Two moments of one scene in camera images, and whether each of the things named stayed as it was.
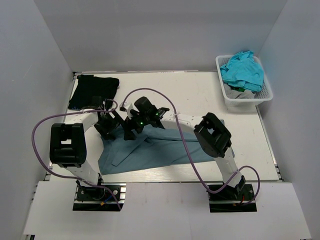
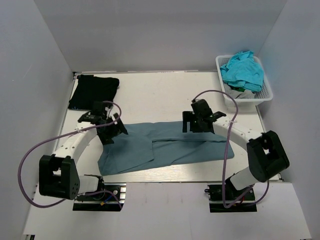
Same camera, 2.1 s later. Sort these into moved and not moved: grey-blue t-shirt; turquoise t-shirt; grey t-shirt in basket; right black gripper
Moved: right black gripper
Not moved: grey t-shirt in basket; turquoise t-shirt; grey-blue t-shirt
